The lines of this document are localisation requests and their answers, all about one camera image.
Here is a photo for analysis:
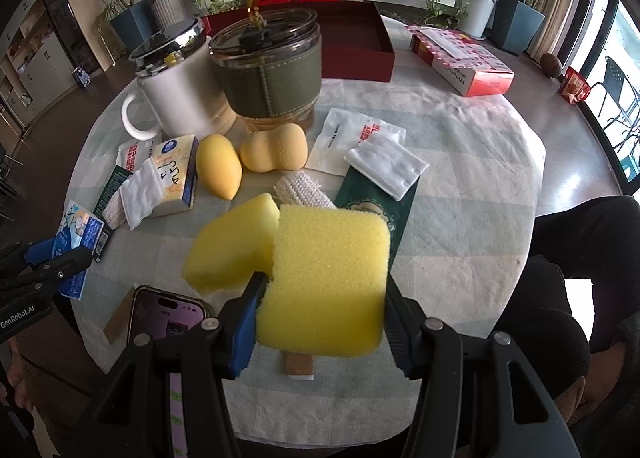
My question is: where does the white gauze roll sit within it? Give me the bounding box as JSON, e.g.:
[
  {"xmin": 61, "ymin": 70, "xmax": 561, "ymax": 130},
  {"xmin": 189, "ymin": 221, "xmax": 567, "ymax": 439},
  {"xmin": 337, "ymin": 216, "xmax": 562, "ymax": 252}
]
[{"xmin": 273, "ymin": 171, "xmax": 335, "ymax": 209}]

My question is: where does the yellow teardrop makeup sponge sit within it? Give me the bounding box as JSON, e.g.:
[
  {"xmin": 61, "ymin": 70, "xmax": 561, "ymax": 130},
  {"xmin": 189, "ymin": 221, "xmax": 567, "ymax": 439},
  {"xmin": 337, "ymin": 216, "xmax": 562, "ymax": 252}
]
[{"xmin": 196, "ymin": 134, "xmax": 242, "ymax": 201}]

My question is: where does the white cotton pad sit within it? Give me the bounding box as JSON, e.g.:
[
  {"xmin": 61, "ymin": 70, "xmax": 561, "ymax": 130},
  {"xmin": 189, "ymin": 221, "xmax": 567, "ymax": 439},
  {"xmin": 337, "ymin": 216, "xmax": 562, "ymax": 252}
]
[
  {"xmin": 119, "ymin": 158, "xmax": 165, "ymax": 230},
  {"xmin": 344, "ymin": 133, "xmax": 430, "ymax": 202}
]

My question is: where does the blue wet wipe packet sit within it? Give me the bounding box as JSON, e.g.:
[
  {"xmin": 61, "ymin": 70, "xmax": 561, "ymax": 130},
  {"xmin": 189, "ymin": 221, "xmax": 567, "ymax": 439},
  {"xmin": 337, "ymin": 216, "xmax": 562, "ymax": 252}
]
[{"xmin": 52, "ymin": 200, "xmax": 105, "ymax": 300}]

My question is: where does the white ceramic mug chrome lid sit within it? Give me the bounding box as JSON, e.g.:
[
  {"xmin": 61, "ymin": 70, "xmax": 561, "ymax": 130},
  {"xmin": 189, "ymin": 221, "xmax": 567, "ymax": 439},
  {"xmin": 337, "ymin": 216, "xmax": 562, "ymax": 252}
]
[{"xmin": 120, "ymin": 18, "xmax": 236, "ymax": 140}]

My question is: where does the orange gourd makeup sponge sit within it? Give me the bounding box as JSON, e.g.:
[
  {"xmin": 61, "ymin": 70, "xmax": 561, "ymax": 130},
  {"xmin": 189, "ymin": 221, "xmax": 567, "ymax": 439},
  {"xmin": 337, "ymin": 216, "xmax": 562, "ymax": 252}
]
[{"xmin": 240, "ymin": 123, "xmax": 308, "ymax": 173}]

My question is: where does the amber glass cup green sleeve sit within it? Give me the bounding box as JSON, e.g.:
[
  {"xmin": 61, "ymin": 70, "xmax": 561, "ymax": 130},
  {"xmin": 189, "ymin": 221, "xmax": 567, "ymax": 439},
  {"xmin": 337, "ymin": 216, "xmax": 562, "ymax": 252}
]
[{"xmin": 209, "ymin": 8, "xmax": 322, "ymax": 133}]

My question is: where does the checkered pale green tablecloth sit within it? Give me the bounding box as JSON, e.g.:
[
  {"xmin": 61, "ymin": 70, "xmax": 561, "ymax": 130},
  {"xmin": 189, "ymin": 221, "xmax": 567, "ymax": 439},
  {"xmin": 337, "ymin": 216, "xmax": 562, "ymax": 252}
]
[{"xmin": 73, "ymin": 19, "xmax": 546, "ymax": 449}]

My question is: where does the dark green sachet left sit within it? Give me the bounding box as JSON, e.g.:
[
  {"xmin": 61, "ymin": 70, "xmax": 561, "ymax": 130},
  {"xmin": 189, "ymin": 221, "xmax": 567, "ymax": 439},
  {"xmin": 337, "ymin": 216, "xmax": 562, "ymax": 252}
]
[{"xmin": 93, "ymin": 165, "xmax": 132, "ymax": 221}]

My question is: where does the large yellow sponge block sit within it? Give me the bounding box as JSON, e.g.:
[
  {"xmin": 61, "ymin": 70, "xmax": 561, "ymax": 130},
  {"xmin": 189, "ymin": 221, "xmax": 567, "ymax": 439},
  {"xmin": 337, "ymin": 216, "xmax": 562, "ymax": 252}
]
[{"xmin": 256, "ymin": 205, "xmax": 390, "ymax": 357}]

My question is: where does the brown round ball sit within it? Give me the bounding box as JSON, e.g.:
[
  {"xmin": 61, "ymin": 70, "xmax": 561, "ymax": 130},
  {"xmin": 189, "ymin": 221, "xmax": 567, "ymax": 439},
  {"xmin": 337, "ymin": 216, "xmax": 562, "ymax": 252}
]
[{"xmin": 539, "ymin": 52, "xmax": 562, "ymax": 78}]

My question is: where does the red shallow tray box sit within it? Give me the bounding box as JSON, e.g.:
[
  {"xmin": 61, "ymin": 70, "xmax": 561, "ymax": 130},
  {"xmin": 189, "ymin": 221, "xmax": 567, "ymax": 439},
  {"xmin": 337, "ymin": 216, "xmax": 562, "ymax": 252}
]
[{"xmin": 200, "ymin": 0, "xmax": 396, "ymax": 84}]

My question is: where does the red white carton box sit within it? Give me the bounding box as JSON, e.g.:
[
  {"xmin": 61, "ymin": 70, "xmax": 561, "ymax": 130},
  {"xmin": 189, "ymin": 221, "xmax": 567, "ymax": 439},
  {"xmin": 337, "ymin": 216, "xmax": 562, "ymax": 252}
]
[{"xmin": 407, "ymin": 25, "xmax": 514, "ymax": 97}]

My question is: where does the white sachet red print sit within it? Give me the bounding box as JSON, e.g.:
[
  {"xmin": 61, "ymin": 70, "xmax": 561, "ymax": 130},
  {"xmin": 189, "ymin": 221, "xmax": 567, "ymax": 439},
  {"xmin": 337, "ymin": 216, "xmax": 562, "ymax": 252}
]
[
  {"xmin": 306, "ymin": 108, "xmax": 406, "ymax": 176},
  {"xmin": 115, "ymin": 135, "xmax": 160, "ymax": 173}
]

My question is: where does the plant in white ribbed pot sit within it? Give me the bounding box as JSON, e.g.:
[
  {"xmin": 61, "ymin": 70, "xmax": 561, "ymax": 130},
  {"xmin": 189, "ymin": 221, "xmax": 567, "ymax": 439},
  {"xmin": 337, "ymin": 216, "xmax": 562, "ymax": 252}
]
[{"xmin": 151, "ymin": 0, "xmax": 193, "ymax": 30}]

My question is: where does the dark green sachet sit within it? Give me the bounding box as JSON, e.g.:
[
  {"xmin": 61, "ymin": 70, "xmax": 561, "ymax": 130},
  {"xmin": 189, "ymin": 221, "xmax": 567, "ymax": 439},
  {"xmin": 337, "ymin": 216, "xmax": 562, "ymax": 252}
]
[
  {"xmin": 93, "ymin": 165, "xmax": 132, "ymax": 221},
  {"xmin": 334, "ymin": 167, "xmax": 419, "ymax": 268}
]

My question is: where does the small red box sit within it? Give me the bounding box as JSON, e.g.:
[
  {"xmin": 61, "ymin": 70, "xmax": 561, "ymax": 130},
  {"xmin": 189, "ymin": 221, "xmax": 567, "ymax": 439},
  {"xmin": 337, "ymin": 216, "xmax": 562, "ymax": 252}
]
[{"xmin": 560, "ymin": 66, "xmax": 591, "ymax": 104}]

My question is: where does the tissue pack yellow white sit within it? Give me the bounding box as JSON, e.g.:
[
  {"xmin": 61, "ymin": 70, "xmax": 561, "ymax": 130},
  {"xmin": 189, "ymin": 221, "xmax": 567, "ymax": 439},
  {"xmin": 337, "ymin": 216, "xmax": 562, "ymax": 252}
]
[{"xmin": 152, "ymin": 135, "xmax": 198, "ymax": 217}]

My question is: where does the smartphone purple screen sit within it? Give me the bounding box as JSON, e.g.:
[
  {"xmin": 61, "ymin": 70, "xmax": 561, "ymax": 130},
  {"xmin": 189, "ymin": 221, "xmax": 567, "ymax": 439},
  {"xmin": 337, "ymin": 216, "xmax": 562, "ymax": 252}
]
[{"xmin": 127, "ymin": 285, "xmax": 213, "ymax": 343}]

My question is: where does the yellow notched sponge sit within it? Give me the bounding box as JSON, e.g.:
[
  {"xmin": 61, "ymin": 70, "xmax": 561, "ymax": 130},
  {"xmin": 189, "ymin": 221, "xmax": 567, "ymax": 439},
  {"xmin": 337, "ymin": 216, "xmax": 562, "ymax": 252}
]
[{"xmin": 182, "ymin": 192, "xmax": 280, "ymax": 295}]

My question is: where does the white sachet left red print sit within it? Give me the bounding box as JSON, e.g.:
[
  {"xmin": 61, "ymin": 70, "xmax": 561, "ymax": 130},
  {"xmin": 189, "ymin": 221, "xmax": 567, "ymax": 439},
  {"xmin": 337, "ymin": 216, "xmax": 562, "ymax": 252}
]
[{"xmin": 115, "ymin": 135, "xmax": 160, "ymax": 173}]

